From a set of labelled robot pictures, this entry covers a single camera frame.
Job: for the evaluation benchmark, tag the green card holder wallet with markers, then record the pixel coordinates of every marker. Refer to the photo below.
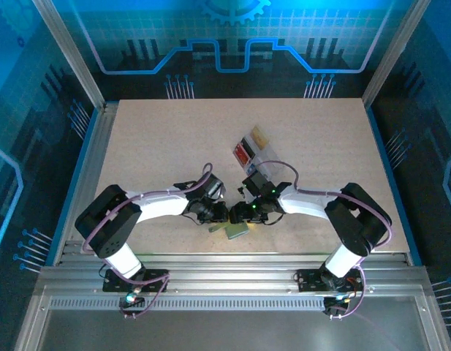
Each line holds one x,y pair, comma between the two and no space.
238,232

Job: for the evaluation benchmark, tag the clear acrylic card organizer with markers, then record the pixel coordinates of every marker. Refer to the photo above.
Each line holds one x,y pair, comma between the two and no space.
274,161

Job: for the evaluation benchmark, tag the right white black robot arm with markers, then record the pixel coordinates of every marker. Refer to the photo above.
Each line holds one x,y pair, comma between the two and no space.
356,219

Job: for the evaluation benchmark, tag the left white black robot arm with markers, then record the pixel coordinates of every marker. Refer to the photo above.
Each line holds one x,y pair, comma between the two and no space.
163,206

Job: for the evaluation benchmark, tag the blue card pack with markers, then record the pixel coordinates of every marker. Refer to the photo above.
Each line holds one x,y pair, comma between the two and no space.
251,169

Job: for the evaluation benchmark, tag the red credit card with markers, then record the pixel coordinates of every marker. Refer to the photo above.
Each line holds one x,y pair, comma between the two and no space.
242,155

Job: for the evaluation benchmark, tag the black credit card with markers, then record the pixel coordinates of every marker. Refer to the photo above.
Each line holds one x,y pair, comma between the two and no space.
247,145

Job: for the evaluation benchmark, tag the gold credit card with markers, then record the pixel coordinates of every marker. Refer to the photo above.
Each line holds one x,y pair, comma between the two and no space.
260,137

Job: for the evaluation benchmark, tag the small LED connector board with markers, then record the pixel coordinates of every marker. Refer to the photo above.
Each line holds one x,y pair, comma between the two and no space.
132,300
338,301

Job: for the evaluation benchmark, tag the aluminium table edge extrusion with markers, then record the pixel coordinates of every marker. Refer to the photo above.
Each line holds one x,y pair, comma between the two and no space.
99,146

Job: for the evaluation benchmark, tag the blue table edge strip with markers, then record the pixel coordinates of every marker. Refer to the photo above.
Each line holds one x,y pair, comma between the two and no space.
383,153
82,157

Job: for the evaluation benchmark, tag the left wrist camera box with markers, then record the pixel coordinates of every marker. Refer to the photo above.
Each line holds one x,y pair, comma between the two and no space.
220,192

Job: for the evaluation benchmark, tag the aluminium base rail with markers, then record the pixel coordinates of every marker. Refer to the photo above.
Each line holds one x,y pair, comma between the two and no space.
229,274

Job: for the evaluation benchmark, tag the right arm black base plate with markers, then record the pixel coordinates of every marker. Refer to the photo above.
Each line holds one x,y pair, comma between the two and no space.
309,281

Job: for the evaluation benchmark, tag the grey metal frame panel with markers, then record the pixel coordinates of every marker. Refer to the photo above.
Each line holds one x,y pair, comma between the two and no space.
229,329

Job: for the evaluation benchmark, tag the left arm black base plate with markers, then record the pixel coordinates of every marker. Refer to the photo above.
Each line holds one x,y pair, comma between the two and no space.
110,288

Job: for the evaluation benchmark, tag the aluminium frame post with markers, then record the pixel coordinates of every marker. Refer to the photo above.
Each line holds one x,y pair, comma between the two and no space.
69,55
393,55

